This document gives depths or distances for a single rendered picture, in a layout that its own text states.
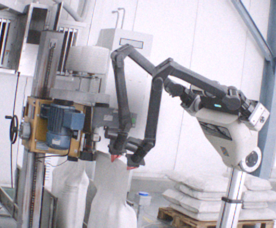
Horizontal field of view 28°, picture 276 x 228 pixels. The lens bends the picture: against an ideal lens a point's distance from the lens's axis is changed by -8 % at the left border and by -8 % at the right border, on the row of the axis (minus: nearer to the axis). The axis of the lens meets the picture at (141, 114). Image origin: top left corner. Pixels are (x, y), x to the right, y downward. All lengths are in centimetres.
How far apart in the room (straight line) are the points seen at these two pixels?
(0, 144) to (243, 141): 363
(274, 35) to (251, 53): 56
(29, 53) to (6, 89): 65
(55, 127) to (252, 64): 627
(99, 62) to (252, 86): 612
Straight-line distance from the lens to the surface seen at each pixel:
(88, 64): 325
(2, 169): 622
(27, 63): 563
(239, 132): 301
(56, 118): 322
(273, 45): 935
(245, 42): 908
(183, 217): 635
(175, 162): 855
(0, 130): 614
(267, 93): 930
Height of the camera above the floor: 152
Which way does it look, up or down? 3 degrees down
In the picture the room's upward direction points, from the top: 9 degrees clockwise
